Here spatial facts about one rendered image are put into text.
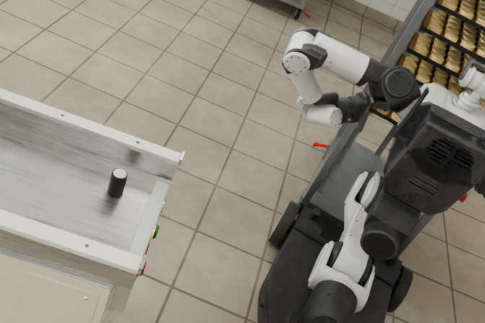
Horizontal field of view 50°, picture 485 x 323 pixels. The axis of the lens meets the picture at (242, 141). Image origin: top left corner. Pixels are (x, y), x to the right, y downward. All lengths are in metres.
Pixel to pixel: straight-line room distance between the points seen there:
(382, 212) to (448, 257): 1.21
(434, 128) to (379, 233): 0.38
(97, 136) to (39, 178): 0.14
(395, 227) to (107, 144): 0.93
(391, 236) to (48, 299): 1.00
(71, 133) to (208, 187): 1.32
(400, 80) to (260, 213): 1.11
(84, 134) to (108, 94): 1.59
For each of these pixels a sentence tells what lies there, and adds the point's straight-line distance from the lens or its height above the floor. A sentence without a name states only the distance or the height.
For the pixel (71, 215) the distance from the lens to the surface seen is 1.04.
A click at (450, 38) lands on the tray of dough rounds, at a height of 1.05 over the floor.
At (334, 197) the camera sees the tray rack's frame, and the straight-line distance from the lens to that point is 2.44.
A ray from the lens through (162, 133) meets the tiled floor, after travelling 2.58.
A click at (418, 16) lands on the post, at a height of 1.09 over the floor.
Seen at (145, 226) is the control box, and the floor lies 0.84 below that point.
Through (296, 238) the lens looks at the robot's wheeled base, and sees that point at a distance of 2.14.
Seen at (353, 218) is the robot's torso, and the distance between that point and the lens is 2.07.
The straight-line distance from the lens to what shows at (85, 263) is 0.94.
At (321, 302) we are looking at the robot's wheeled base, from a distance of 1.77.
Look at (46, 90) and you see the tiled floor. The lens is 2.68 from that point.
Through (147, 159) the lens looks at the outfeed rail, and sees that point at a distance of 1.13.
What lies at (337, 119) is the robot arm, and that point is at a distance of 1.69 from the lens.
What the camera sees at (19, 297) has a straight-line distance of 1.07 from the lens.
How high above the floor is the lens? 1.64
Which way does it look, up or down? 37 degrees down
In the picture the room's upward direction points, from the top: 25 degrees clockwise
